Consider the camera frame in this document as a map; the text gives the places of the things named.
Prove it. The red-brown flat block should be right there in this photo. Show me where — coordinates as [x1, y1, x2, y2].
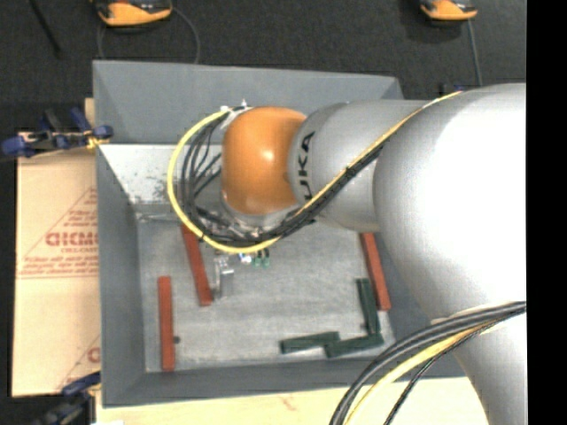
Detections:
[359, 232, 393, 313]
[180, 223, 215, 308]
[157, 275, 177, 373]

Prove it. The dark green flat block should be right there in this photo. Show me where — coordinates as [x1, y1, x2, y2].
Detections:
[323, 333, 386, 359]
[355, 277, 382, 335]

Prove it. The grey metal bin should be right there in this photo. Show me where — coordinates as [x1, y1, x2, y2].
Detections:
[91, 59, 462, 407]

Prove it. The brown cardboard board, red print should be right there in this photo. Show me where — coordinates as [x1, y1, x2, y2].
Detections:
[10, 147, 103, 398]

